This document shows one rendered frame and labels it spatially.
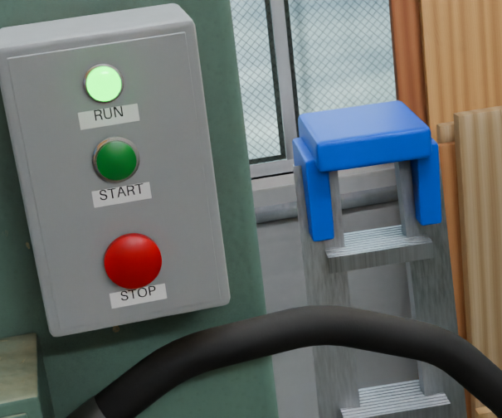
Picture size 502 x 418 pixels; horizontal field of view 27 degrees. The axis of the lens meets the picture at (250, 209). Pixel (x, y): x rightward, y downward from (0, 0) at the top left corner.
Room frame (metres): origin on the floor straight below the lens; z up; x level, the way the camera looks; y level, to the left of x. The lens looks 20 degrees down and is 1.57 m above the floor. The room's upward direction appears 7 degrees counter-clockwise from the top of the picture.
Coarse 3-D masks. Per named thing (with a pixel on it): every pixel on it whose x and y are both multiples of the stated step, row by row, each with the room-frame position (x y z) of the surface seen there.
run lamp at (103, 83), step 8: (96, 64) 0.51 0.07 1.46; (104, 64) 0.51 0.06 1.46; (88, 72) 0.51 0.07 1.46; (96, 72) 0.50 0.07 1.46; (104, 72) 0.50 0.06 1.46; (112, 72) 0.51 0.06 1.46; (120, 72) 0.51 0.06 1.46; (88, 80) 0.50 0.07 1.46; (96, 80) 0.50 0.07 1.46; (104, 80) 0.50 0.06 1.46; (112, 80) 0.50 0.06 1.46; (120, 80) 0.51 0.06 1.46; (88, 88) 0.50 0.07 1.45; (96, 88) 0.50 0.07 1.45; (104, 88) 0.50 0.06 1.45; (112, 88) 0.50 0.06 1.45; (120, 88) 0.51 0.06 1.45; (96, 96) 0.50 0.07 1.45; (104, 96) 0.50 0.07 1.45; (112, 96) 0.50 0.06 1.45
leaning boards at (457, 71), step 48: (432, 0) 1.90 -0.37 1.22; (480, 0) 1.90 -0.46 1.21; (432, 48) 1.89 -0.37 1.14; (480, 48) 1.90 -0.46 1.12; (432, 96) 1.88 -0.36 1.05; (480, 96) 1.89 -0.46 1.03; (480, 144) 1.76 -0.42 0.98; (480, 192) 1.76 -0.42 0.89; (480, 240) 1.75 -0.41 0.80; (480, 288) 1.74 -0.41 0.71; (480, 336) 1.74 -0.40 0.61
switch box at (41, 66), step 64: (0, 64) 0.50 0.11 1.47; (64, 64) 0.51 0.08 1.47; (128, 64) 0.51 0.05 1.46; (192, 64) 0.52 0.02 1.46; (64, 128) 0.51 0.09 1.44; (128, 128) 0.51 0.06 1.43; (192, 128) 0.52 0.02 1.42; (64, 192) 0.50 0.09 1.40; (192, 192) 0.52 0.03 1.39; (64, 256) 0.50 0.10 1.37; (192, 256) 0.51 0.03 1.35; (64, 320) 0.50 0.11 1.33; (128, 320) 0.51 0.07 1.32
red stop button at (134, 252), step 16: (128, 240) 0.50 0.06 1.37; (144, 240) 0.50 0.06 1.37; (112, 256) 0.50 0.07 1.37; (128, 256) 0.50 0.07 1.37; (144, 256) 0.50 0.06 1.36; (160, 256) 0.50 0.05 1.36; (112, 272) 0.50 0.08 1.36; (128, 272) 0.50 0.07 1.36; (144, 272) 0.50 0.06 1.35; (128, 288) 0.50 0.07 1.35
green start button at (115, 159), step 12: (108, 144) 0.50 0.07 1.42; (120, 144) 0.50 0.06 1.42; (132, 144) 0.51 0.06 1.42; (96, 156) 0.51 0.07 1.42; (108, 156) 0.50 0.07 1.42; (120, 156) 0.50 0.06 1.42; (132, 156) 0.51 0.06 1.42; (96, 168) 0.51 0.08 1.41; (108, 168) 0.50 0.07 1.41; (120, 168) 0.50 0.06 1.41; (132, 168) 0.51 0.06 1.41; (108, 180) 0.51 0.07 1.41; (120, 180) 0.51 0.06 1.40
